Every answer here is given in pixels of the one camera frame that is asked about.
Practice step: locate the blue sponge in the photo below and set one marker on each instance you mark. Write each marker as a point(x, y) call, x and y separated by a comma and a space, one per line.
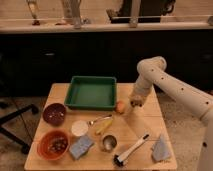
point(81, 147)

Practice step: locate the metal cup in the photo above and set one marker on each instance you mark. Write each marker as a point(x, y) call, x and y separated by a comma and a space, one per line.
point(108, 143)

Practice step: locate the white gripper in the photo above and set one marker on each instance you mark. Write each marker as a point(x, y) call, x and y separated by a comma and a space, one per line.
point(136, 100)

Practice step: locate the green plastic tray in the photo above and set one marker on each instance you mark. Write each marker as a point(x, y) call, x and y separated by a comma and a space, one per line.
point(92, 93)

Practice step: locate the orange fruit toy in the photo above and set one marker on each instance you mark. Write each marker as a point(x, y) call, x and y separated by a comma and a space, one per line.
point(120, 107)

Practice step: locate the white black dish brush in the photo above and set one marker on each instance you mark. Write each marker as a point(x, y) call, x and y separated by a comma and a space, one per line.
point(120, 159)

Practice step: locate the dark red bowl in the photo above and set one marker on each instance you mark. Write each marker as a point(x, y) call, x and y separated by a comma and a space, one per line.
point(54, 114)

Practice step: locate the metal spoon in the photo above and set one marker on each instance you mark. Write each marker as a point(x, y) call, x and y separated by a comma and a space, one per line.
point(92, 122)

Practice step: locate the orange bowl with food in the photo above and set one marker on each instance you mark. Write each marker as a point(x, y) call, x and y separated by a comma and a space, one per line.
point(53, 145)

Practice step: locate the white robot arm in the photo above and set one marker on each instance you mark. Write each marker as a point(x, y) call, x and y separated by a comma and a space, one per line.
point(152, 72)

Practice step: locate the black office chair base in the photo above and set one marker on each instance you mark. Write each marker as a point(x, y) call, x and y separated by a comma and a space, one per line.
point(12, 123)

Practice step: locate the grey blue cloth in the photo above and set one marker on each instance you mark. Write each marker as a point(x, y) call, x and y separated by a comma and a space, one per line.
point(160, 149)

